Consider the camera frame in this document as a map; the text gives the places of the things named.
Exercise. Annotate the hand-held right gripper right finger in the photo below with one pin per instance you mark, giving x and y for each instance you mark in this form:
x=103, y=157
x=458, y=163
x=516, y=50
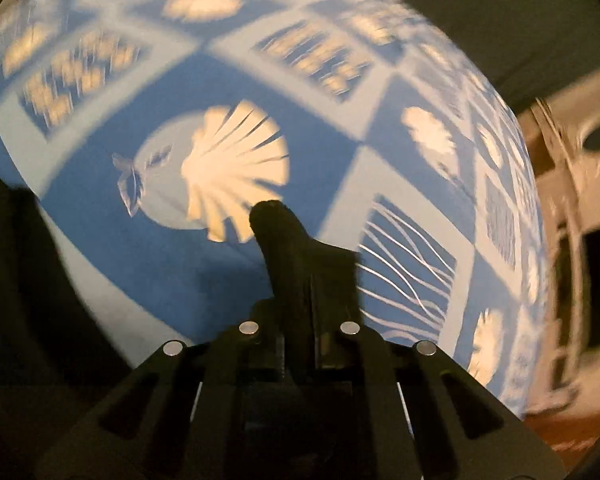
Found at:
x=330, y=355

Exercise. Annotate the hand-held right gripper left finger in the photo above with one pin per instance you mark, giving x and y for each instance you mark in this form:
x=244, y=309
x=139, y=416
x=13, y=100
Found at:
x=267, y=355

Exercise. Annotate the black pants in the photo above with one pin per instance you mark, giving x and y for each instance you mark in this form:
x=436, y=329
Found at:
x=285, y=255

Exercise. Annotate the blue shell printed blanket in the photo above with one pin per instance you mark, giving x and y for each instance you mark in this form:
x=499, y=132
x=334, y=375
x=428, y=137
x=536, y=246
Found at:
x=300, y=125

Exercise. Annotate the beige furniture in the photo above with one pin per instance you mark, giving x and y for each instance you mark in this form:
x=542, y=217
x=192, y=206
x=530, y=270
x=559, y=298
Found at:
x=575, y=200

